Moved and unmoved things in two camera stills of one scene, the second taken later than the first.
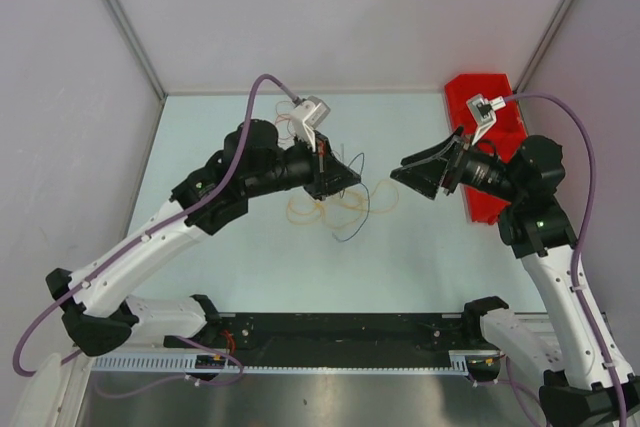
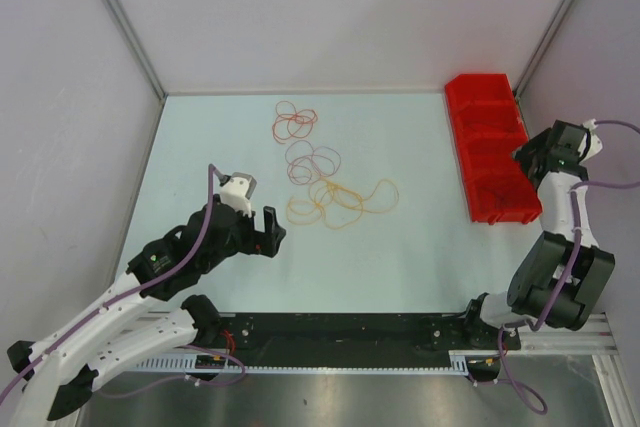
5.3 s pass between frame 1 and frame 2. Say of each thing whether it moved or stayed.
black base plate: stayed
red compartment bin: stayed
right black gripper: moved
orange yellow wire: stayed
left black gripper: moved
